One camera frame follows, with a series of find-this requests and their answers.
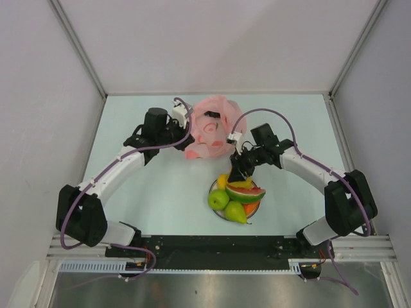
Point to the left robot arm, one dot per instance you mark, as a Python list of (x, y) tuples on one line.
[(81, 217)]

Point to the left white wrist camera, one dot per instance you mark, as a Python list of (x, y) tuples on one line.
[(181, 112)]

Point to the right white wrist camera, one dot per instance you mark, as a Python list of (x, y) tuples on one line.
[(236, 139)]

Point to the yellow fake banana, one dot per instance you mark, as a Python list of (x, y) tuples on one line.
[(240, 184)]

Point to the white printed plate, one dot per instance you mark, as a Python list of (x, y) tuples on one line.
[(221, 213)]

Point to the green fake pear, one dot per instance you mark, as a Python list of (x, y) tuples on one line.
[(235, 212)]

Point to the yellow fake fruit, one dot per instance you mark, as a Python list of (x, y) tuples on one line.
[(222, 181)]

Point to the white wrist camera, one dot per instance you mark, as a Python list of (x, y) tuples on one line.
[(181, 112), (236, 139)]

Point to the white cable duct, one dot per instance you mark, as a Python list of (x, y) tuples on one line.
[(285, 267)]

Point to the green fake apple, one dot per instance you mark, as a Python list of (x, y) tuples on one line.
[(218, 199)]

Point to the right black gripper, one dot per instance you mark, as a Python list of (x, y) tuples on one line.
[(238, 163)]

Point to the red fake fruit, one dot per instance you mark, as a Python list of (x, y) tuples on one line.
[(251, 208)]

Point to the fake watermelon slice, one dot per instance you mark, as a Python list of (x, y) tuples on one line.
[(245, 195)]

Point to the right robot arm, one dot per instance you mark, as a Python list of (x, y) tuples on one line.
[(349, 203)]

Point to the pink plastic bag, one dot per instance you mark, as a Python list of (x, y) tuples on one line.
[(210, 134)]

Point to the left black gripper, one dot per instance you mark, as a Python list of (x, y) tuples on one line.
[(174, 122)]

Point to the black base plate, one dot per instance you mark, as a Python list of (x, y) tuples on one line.
[(228, 251)]

